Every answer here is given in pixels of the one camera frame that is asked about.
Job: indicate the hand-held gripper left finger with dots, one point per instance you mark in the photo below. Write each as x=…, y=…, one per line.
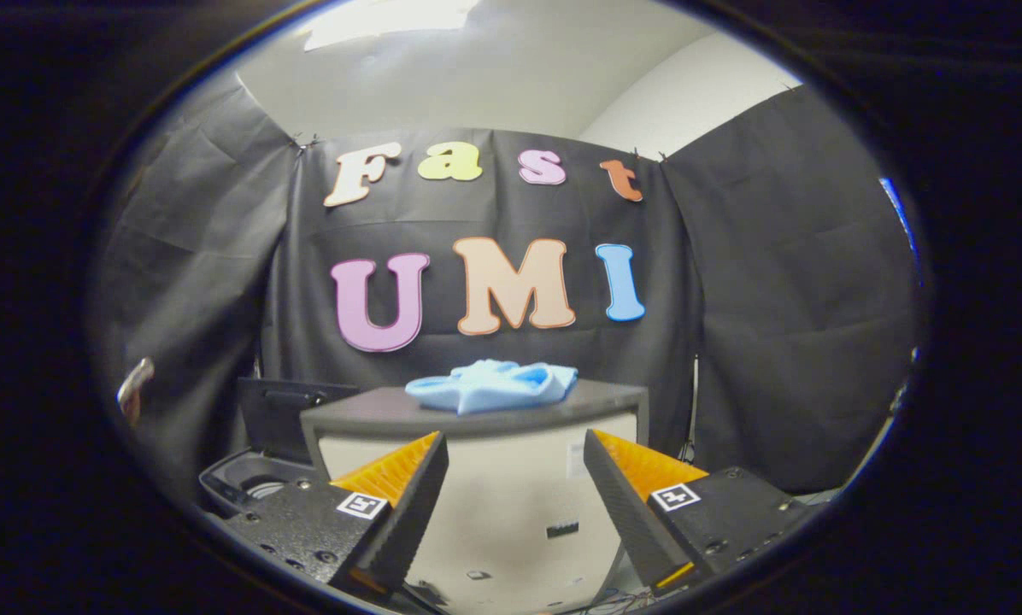
x=408, y=504

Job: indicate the light blue garment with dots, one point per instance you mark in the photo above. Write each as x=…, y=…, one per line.
x=494, y=386

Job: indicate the black backdrop cloth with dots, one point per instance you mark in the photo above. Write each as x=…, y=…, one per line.
x=759, y=299

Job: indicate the beige cabinet with dark frame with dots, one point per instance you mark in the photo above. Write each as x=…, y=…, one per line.
x=511, y=504

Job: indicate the spotted smartphone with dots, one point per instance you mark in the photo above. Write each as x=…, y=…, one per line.
x=135, y=380

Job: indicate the dark washing machine lid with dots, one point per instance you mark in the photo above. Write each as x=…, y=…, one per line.
x=280, y=418

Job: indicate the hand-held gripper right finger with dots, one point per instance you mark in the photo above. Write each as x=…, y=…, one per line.
x=622, y=504

